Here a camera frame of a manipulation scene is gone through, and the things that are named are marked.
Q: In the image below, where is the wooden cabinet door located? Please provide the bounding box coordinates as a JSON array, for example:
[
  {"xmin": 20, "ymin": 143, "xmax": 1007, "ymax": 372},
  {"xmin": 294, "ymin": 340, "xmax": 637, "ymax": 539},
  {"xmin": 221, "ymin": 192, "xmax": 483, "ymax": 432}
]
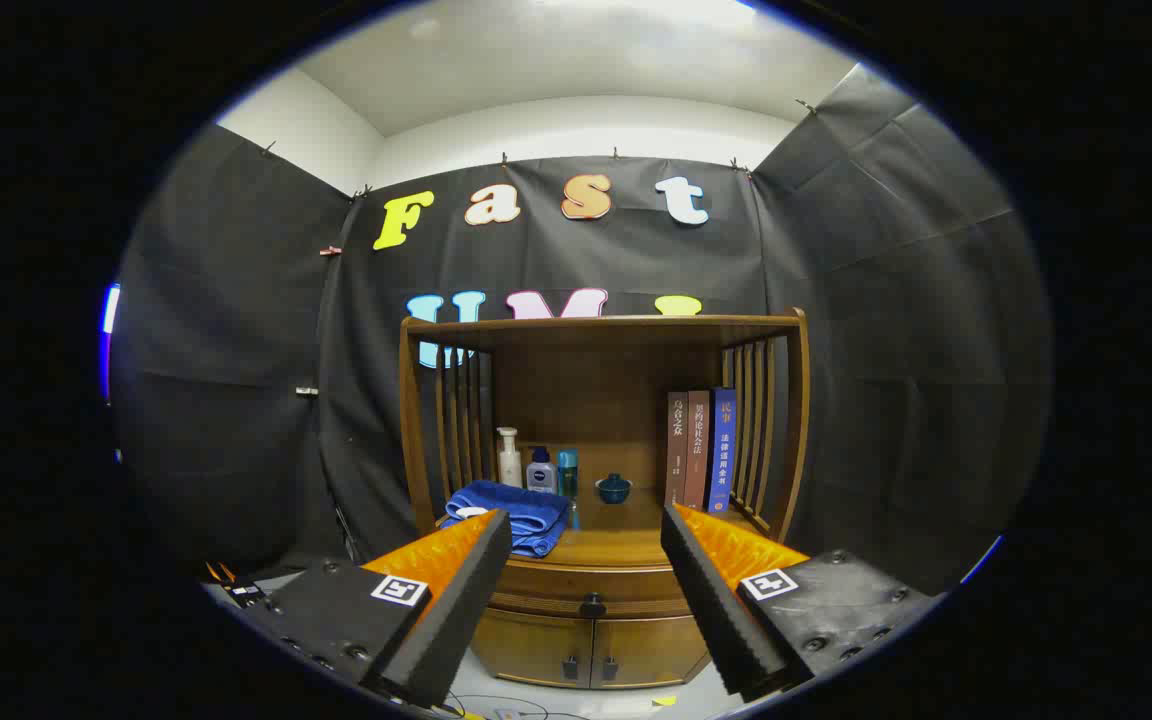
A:
[
  {"xmin": 591, "ymin": 615, "xmax": 712, "ymax": 689},
  {"xmin": 471, "ymin": 608, "xmax": 595, "ymax": 689}
]

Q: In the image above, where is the wooden drawer with black knob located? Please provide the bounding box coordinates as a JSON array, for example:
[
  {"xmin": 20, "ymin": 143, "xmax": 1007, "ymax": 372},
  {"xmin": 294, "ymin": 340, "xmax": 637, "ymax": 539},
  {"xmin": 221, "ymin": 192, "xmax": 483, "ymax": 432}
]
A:
[{"xmin": 489, "ymin": 562, "xmax": 694, "ymax": 618}]

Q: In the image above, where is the wooden cabinet with slatted sides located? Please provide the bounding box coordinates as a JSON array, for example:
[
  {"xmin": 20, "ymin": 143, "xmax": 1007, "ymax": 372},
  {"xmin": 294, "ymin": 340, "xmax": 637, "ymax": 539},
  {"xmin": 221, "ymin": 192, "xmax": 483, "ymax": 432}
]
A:
[{"xmin": 398, "ymin": 308, "xmax": 812, "ymax": 691}]

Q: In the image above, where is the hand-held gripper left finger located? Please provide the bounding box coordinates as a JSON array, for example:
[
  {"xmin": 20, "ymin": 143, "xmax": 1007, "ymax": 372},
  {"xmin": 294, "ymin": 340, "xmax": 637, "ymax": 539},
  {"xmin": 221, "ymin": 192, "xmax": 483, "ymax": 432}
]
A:
[{"xmin": 236, "ymin": 508, "xmax": 514, "ymax": 709}]

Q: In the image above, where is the reddish brown book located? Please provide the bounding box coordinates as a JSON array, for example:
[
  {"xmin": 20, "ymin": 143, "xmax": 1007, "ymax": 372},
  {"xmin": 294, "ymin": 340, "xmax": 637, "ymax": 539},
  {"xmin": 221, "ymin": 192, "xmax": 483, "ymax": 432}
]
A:
[{"xmin": 685, "ymin": 390, "xmax": 712, "ymax": 511}]

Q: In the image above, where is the wooden countertop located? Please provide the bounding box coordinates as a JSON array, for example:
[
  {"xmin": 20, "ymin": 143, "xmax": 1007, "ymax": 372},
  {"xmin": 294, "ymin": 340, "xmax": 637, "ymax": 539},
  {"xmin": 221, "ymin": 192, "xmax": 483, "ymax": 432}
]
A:
[{"xmin": 436, "ymin": 488, "xmax": 767, "ymax": 571}]

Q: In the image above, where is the dark brown book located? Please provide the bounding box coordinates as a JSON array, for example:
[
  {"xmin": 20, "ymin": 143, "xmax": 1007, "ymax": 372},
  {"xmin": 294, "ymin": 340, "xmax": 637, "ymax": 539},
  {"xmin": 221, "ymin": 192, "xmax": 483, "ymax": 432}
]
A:
[{"xmin": 665, "ymin": 391, "xmax": 690, "ymax": 506}]

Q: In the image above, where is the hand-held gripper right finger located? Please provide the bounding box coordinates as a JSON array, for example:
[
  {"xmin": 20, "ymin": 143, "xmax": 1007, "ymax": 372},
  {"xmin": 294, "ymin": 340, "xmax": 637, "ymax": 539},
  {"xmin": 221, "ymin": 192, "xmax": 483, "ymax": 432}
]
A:
[{"xmin": 660, "ymin": 502, "xmax": 942, "ymax": 703}]

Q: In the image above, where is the folded blue towel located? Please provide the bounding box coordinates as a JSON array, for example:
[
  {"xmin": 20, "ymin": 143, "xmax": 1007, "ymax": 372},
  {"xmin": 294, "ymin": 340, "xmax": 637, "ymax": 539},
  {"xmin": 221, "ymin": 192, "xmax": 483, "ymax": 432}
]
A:
[{"xmin": 439, "ymin": 480, "xmax": 571, "ymax": 558}]

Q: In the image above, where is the blue book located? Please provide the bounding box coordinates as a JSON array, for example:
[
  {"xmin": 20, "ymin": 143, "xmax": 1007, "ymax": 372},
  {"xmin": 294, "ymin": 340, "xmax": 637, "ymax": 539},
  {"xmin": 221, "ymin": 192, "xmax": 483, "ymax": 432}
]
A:
[{"xmin": 707, "ymin": 388, "xmax": 737, "ymax": 515}]

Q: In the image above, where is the white pump bottle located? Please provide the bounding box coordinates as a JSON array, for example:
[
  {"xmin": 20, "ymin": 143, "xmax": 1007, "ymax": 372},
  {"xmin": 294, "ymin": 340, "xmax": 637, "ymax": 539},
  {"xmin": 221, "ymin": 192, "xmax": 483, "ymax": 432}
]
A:
[{"xmin": 496, "ymin": 427, "xmax": 524, "ymax": 489}]

